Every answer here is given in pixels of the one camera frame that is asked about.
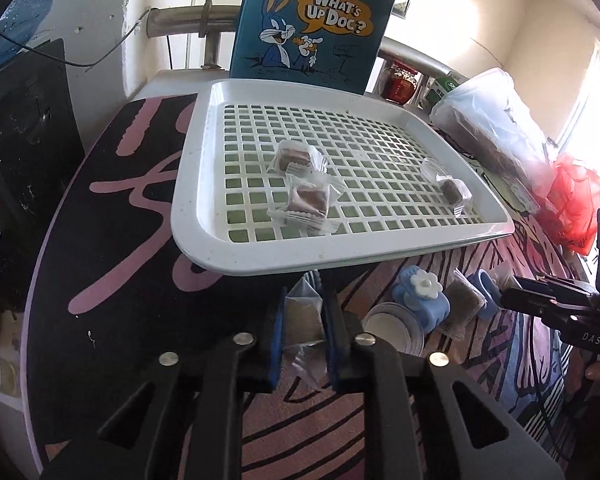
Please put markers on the blue cartoon rabbit tote bag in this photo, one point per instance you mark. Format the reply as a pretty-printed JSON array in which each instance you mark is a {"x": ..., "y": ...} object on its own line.
[{"x": 330, "y": 60}]

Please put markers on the small clear snack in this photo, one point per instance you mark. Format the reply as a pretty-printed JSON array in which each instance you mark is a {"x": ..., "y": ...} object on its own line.
[{"x": 310, "y": 367}]

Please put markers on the dark brown wrapped snack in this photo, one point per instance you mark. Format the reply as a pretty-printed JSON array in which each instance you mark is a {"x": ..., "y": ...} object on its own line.
[{"x": 452, "y": 190}]

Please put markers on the clear plastic bag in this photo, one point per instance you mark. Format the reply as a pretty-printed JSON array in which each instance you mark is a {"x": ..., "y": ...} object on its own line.
[{"x": 500, "y": 120}]

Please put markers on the blue hair clip white flower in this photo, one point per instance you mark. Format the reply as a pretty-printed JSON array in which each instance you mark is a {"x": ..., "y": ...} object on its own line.
[{"x": 420, "y": 310}]

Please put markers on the black water dispenser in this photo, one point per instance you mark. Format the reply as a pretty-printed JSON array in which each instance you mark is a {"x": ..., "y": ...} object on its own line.
[{"x": 25, "y": 160}]

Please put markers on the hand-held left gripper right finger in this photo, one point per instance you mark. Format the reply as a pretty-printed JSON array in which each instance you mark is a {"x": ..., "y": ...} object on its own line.
[{"x": 332, "y": 340}]

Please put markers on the metal pipe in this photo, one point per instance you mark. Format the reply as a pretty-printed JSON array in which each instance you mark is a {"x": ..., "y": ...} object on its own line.
[{"x": 180, "y": 20}]

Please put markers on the white round lid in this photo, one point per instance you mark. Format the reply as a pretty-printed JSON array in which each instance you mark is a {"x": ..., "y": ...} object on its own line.
[{"x": 387, "y": 327}]

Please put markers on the red jar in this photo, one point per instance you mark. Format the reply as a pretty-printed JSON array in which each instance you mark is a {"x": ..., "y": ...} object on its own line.
[{"x": 400, "y": 85}]

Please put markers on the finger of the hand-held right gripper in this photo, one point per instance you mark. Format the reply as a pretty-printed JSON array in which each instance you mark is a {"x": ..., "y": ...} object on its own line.
[
  {"x": 550, "y": 284},
  {"x": 530, "y": 302}
]

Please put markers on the grainy brown snack packet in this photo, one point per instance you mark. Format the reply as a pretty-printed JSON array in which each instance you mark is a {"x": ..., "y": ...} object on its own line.
[{"x": 462, "y": 305}]

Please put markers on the white slotted tray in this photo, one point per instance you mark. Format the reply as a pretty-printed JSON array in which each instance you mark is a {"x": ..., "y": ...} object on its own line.
[{"x": 205, "y": 240}]

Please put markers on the plain blue hair clip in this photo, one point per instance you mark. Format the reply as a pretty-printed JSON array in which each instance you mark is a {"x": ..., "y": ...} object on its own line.
[{"x": 485, "y": 295}]

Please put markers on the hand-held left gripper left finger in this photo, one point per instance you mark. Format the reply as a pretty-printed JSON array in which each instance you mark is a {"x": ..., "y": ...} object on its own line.
[{"x": 275, "y": 330}]

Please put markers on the window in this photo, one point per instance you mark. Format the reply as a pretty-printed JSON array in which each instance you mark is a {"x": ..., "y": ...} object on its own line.
[{"x": 595, "y": 100}]

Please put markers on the brown wrapped snack cube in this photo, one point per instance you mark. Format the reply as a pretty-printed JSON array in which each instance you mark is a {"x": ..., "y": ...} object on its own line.
[
  {"x": 292, "y": 155},
  {"x": 307, "y": 200}
]

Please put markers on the red plastic bag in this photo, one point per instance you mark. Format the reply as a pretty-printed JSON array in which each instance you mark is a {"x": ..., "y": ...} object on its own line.
[{"x": 575, "y": 195}]

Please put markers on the green box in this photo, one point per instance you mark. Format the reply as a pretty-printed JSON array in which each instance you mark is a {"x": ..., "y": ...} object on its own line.
[{"x": 442, "y": 90}]

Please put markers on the pale green tray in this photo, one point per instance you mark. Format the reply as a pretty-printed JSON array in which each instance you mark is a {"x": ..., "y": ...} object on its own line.
[{"x": 236, "y": 217}]

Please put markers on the light brown snack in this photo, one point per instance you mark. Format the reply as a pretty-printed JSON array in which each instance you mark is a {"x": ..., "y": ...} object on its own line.
[{"x": 302, "y": 315}]

